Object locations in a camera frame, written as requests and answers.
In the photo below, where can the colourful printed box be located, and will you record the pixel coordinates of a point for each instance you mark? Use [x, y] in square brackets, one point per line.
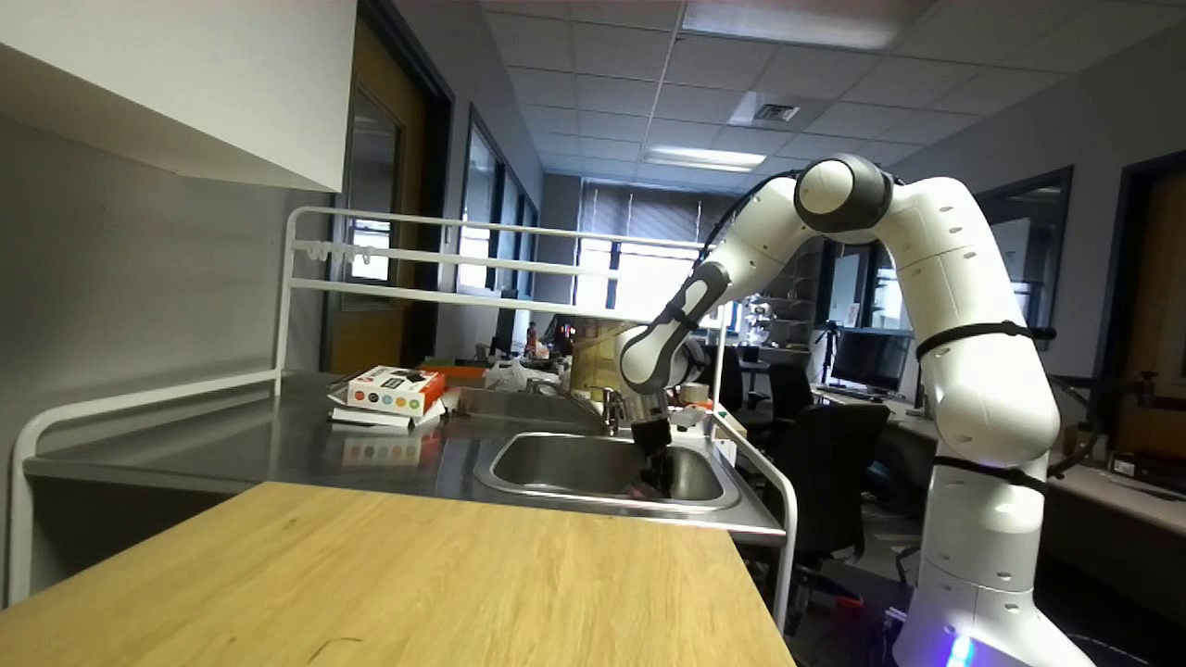
[396, 392]

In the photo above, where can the tan paper bag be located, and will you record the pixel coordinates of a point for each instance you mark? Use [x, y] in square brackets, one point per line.
[596, 364]

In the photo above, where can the computer monitor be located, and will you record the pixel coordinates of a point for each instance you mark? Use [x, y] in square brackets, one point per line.
[871, 359]

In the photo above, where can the window with blinds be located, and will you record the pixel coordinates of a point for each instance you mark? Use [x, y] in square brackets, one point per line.
[644, 264]

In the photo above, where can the white flat book stack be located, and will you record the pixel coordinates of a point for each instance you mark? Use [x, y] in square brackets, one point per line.
[371, 415]

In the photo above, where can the stainless steel sink basin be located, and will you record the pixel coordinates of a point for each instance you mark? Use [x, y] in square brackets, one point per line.
[556, 465]

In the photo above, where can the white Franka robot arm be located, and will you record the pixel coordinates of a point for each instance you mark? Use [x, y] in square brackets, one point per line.
[975, 396]

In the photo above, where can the large ceiling light panel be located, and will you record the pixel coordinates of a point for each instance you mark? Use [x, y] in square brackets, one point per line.
[791, 20]

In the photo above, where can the ceiling air vent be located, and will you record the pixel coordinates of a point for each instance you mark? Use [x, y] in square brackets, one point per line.
[772, 113]

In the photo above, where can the brown wooden door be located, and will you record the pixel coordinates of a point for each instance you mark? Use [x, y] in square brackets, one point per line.
[413, 225]

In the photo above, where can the stainless steel counter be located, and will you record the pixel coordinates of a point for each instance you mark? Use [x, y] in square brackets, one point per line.
[309, 445]

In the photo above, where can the dark framed door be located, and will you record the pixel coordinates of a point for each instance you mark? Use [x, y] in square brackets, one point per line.
[1162, 308]

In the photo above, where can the black office chair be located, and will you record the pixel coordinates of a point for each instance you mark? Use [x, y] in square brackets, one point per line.
[829, 469]

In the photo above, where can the white wall cabinet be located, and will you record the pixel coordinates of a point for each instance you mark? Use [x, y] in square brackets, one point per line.
[188, 61]

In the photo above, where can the small ceiling light panel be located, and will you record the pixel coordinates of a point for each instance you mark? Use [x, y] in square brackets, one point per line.
[706, 157]

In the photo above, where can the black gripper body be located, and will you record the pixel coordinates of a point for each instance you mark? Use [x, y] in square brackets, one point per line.
[649, 434]

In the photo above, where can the orange flat object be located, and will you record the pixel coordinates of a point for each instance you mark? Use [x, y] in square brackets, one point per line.
[461, 372]

